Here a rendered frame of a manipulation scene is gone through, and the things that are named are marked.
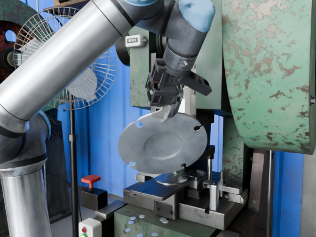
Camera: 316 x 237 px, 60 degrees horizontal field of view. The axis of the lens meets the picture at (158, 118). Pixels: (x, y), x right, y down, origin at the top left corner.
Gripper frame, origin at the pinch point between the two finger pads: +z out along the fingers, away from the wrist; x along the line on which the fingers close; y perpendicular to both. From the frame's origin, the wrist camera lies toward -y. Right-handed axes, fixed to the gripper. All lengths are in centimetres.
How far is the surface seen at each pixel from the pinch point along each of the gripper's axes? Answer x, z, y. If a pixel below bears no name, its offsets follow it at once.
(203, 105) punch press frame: -9.3, 5.5, -18.7
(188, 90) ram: -19.4, 8.6, -17.1
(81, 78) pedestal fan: -77, 55, 17
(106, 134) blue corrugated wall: -125, 177, -15
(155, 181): 3.8, 33.9, -4.7
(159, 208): 12.2, 39.7, -5.6
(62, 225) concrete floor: -39, 186, 30
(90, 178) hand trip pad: -7, 47, 18
